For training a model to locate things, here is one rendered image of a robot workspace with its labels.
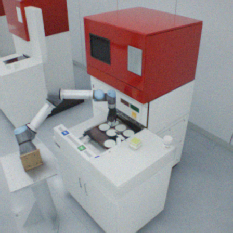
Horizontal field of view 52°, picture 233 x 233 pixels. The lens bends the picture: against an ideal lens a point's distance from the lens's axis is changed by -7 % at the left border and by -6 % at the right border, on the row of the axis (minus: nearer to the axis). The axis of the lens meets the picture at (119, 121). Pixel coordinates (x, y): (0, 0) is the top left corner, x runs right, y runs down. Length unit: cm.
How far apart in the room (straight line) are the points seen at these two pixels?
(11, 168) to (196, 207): 195
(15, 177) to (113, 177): 82
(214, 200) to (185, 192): 34
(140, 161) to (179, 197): 116
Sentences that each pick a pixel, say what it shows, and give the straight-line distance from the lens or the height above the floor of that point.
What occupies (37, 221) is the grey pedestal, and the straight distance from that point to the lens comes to 284.
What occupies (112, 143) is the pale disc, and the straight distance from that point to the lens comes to 218.
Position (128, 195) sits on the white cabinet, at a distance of 195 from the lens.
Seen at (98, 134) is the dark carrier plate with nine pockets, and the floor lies 90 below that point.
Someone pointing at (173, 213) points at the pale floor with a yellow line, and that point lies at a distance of 284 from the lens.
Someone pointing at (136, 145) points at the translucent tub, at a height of 102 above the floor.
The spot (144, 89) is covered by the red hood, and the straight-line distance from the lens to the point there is 201.
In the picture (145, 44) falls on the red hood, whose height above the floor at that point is 174.
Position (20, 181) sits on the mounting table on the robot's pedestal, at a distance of 212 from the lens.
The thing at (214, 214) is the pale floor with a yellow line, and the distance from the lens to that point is 294.
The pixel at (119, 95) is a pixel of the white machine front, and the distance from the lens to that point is 237.
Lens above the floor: 233
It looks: 36 degrees down
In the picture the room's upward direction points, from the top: straight up
